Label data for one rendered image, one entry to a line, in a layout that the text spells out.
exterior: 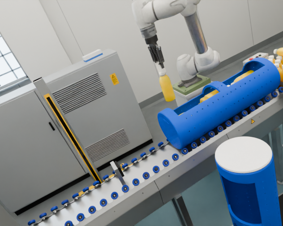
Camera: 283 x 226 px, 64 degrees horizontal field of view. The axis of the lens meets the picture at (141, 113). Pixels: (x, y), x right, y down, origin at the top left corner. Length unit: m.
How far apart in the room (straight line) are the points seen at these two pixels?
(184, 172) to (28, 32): 3.00
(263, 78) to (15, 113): 2.54
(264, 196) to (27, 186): 2.83
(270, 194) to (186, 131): 0.55
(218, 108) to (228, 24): 3.82
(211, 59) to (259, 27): 3.75
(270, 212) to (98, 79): 2.22
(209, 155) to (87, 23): 3.11
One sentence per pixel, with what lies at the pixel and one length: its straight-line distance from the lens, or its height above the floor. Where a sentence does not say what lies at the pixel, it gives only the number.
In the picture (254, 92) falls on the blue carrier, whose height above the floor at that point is 1.10.
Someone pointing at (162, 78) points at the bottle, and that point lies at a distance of 1.43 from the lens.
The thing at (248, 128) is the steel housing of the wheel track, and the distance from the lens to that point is 1.79.
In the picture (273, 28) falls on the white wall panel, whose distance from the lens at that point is 6.07.
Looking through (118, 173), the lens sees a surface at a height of 1.04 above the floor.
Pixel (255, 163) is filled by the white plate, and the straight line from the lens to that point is 1.26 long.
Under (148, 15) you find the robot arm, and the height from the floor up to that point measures 1.81.
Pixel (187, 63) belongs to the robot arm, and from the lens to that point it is 2.15.
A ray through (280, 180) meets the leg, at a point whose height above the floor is 0.07.
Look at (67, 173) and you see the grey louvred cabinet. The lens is 3.34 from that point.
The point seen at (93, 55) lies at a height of 1.49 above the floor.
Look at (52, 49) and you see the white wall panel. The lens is 3.77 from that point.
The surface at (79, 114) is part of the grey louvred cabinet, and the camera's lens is 2.97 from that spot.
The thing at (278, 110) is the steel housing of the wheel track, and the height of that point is 0.84.
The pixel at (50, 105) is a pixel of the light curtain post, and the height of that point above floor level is 1.52.
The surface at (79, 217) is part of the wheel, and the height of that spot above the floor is 0.97.
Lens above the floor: 1.91
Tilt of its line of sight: 26 degrees down
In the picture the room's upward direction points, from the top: 22 degrees counter-clockwise
